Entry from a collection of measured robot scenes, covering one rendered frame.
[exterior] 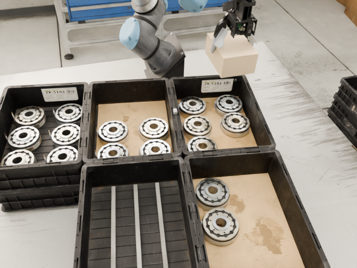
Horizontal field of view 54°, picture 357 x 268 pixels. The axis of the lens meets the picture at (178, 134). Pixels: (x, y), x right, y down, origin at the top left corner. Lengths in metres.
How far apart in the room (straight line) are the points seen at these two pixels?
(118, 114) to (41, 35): 2.41
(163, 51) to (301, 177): 0.77
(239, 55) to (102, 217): 0.65
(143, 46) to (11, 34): 2.41
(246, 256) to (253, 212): 0.14
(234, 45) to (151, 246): 0.68
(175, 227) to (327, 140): 0.81
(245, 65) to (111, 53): 2.21
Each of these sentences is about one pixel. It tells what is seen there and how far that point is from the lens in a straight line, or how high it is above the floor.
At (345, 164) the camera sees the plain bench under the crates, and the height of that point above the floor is 0.70.
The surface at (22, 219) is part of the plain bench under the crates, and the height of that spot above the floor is 0.70.
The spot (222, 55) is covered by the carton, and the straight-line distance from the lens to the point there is 1.15.
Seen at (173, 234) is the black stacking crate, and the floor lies 0.83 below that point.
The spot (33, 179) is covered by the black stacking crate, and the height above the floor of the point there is 0.86.
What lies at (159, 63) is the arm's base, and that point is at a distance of 1.56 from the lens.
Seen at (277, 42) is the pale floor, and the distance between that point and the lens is 3.59.
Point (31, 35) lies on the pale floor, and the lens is 3.71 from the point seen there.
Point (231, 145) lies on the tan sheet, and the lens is 1.25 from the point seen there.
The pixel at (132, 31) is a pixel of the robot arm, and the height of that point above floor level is 1.01.
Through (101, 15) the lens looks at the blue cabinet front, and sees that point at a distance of 3.13.
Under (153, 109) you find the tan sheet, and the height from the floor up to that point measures 0.83.
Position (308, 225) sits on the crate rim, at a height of 0.93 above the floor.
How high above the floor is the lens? 1.73
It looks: 45 degrees down
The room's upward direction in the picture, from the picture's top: 2 degrees clockwise
